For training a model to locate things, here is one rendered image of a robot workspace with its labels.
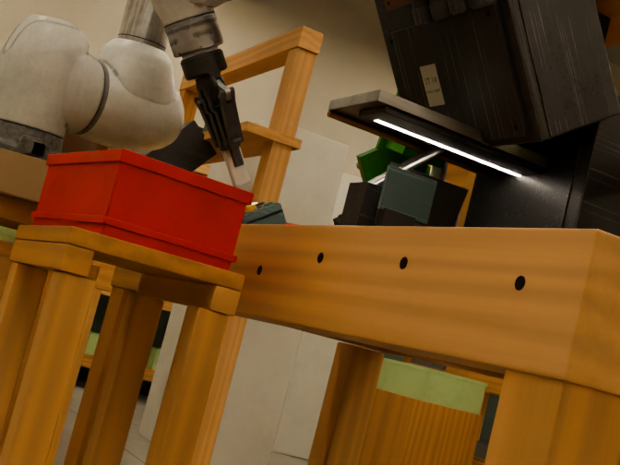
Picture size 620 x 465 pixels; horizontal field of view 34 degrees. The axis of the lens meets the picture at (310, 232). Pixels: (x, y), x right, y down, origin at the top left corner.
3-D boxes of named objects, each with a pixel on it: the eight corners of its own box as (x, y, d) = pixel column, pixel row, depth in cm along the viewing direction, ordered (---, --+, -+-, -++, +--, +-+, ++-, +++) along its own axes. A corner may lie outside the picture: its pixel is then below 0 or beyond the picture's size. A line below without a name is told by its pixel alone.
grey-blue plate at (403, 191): (371, 248, 161) (392, 163, 163) (364, 248, 163) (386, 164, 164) (419, 264, 165) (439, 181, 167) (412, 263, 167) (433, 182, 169)
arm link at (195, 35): (174, 22, 165) (186, 57, 166) (223, 8, 169) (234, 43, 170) (156, 31, 174) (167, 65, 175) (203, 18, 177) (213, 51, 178)
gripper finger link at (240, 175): (237, 145, 176) (239, 144, 175) (250, 183, 177) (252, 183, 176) (222, 149, 175) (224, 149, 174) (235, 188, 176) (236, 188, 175)
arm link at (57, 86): (-33, 113, 194) (-3, 4, 195) (51, 139, 206) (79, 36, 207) (3, 118, 182) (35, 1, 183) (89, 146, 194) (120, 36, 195)
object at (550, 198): (558, 294, 158) (605, 88, 162) (446, 282, 185) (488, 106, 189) (641, 321, 166) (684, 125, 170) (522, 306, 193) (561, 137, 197)
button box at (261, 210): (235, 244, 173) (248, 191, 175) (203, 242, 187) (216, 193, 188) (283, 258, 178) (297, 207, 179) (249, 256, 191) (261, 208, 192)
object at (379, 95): (375, 107, 154) (380, 89, 154) (326, 116, 168) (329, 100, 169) (566, 183, 171) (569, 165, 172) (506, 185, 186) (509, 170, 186)
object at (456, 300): (563, 380, 95) (597, 227, 97) (109, 285, 228) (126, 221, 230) (667, 410, 101) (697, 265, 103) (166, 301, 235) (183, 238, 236)
